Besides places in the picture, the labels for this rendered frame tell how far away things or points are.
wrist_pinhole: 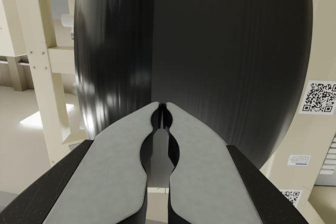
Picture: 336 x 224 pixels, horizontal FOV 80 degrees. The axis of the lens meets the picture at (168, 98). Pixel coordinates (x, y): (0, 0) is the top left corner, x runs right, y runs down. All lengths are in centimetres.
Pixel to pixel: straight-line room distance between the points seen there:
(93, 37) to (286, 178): 55
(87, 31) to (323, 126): 51
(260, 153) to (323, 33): 28
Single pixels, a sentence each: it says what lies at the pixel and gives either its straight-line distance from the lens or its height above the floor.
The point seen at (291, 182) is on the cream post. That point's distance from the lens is 63.
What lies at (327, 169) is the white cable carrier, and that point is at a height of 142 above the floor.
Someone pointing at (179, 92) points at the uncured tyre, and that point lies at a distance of 21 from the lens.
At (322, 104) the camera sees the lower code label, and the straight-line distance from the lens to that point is 54.
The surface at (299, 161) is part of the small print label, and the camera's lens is 60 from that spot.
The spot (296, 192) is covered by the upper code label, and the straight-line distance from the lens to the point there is 66.
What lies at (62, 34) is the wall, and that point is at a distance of 717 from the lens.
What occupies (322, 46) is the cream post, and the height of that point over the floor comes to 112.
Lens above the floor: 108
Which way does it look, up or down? 22 degrees up
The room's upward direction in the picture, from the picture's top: 177 degrees counter-clockwise
